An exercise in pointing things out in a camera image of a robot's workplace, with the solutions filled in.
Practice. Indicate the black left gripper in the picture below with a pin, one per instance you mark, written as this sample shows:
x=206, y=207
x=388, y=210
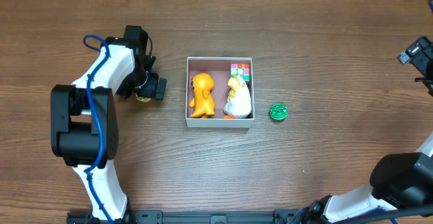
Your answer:
x=160, y=88

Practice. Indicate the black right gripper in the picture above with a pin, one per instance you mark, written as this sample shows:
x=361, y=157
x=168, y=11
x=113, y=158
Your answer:
x=423, y=61

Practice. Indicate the gold lattice wheel toy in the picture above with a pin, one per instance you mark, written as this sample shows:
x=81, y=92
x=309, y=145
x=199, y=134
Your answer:
x=142, y=99

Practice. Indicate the orange dinosaur toy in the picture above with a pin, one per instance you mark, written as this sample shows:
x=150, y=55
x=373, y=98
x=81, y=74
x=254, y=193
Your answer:
x=202, y=84

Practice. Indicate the white box pink interior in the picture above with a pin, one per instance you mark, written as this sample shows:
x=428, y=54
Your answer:
x=219, y=70

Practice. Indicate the multicoloured puzzle cube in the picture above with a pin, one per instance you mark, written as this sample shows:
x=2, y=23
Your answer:
x=242, y=70

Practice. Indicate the white plush duck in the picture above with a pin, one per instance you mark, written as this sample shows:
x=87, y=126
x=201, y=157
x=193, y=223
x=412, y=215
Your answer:
x=239, y=103

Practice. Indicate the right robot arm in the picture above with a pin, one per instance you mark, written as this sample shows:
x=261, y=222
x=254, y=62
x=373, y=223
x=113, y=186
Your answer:
x=400, y=185

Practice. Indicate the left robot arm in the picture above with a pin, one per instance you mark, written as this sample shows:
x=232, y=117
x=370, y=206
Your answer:
x=84, y=126

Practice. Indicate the green lattice wheel toy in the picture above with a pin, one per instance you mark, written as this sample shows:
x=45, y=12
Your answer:
x=278, y=112

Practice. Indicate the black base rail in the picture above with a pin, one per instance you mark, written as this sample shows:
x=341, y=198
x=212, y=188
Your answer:
x=159, y=217

